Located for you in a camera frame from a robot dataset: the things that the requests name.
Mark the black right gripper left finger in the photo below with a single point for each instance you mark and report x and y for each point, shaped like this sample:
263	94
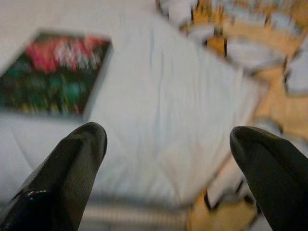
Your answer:
60	175

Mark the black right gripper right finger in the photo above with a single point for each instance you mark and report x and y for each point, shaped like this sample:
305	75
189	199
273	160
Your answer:
276	178

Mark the dark book with red cover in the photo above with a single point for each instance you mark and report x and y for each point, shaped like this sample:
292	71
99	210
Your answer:
53	79

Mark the yellow egg print blanket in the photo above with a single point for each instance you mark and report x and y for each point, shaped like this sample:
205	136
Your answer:
264	79

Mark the white quilted mattress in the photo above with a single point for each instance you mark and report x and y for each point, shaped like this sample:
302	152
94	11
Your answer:
156	108

